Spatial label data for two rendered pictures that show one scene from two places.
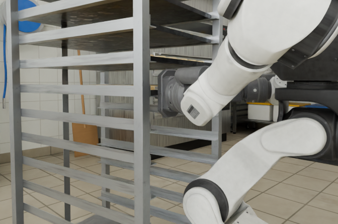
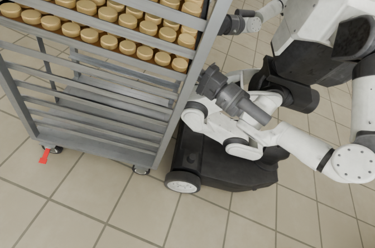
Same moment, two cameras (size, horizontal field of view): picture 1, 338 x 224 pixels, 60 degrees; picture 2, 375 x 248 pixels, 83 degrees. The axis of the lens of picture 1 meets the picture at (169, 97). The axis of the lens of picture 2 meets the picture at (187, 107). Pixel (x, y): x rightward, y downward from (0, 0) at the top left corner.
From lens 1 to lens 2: 0.69 m
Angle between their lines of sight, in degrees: 60
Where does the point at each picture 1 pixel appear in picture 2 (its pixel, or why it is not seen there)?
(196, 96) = (264, 143)
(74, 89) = (97, 51)
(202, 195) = (197, 113)
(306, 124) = (276, 99)
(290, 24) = not seen: hidden behind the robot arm
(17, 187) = (20, 103)
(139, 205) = (168, 135)
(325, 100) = (292, 88)
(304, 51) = not seen: hidden behind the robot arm
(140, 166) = (175, 121)
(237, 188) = (216, 108)
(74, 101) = not seen: outside the picture
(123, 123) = (160, 91)
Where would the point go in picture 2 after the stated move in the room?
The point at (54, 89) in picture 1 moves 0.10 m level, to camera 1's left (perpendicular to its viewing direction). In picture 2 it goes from (61, 39) to (17, 41)
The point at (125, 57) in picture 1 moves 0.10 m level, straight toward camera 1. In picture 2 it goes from (175, 49) to (196, 74)
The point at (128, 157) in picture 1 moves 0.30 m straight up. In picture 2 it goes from (160, 109) to (181, 42)
